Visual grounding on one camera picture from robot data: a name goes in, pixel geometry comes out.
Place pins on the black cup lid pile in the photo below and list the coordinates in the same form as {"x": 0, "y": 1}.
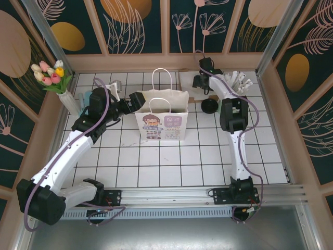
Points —
{"x": 209, "y": 106}

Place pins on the printed white paper bag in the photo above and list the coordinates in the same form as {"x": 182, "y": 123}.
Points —
{"x": 161, "y": 125}

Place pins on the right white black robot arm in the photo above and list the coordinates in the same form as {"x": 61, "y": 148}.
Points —
{"x": 238, "y": 156}

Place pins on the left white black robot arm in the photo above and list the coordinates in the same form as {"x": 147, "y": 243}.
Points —
{"x": 59, "y": 161}

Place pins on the white ribbed vase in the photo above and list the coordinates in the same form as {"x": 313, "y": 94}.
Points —
{"x": 68, "y": 102}

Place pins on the artificial tulip bouquet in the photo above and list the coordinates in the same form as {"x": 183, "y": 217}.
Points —
{"x": 52, "y": 78}

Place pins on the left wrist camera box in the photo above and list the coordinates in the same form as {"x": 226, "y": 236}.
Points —
{"x": 116, "y": 87}

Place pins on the aluminium frame post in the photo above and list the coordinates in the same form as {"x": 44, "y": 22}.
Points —
{"x": 49, "y": 34}
{"x": 275, "y": 34}

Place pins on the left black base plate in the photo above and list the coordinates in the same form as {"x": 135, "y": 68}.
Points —
{"x": 114, "y": 198}

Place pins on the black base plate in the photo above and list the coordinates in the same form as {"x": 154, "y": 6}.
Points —
{"x": 114, "y": 198}
{"x": 221, "y": 198}

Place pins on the aluminium mounting rail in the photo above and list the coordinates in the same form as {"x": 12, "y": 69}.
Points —
{"x": 166, "y": 195}

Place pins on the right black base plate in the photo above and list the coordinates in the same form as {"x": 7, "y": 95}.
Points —
{"x": 221, "y": 198}

